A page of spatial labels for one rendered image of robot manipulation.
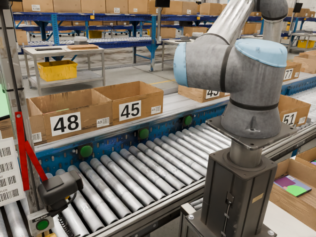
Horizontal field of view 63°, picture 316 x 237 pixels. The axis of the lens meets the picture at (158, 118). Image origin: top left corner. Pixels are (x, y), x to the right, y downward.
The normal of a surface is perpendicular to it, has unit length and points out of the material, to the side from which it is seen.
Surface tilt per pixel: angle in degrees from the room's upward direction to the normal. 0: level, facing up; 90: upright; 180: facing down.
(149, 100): 91
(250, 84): 95
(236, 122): 74
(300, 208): 91
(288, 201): 91
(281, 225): 0
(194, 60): 69
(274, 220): 0
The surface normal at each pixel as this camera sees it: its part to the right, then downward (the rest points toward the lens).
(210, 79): -0.45, 0.59
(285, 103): -0.85, 0.18
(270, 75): 0.13, 0.44
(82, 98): 0.59, 0.33
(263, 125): 0.06, 0.11
